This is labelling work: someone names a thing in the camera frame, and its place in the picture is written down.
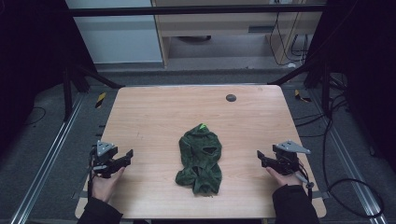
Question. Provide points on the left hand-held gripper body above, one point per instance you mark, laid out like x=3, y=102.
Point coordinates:
x=105, y=155

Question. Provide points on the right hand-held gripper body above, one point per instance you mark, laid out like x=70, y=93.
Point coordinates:
x=288, y=157

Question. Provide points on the person's right hand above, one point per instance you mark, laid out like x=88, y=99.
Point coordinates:
x=286, y=179

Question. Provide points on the person's left hand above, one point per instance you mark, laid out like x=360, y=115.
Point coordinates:
x=106, y=185

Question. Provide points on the yellow black striped tape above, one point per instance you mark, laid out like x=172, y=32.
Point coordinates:
x=100, y=100
x=300, y=96

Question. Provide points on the dark green fleece garment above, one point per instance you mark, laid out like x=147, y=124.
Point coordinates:
x=199, y=158

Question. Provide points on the grey round table grommet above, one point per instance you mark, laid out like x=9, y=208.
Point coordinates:
x=231, y=98

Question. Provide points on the white cabinet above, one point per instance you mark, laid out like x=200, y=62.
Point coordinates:
x=118, y=37

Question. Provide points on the black curtain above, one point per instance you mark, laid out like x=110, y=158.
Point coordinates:
x=31, y=62
x=367, y=62

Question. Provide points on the light wooden desk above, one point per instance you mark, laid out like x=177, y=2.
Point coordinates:
x=218, y=23

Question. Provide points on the aluminium floor rail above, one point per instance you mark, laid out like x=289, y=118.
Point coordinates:
x=351, y=174
x=46, y=161

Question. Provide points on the black metal frame stand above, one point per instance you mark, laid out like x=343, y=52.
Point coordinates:
x=67, y=93
x=325, y=90

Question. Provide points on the black horizontal frame bar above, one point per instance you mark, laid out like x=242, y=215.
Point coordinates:
x=193, y=10

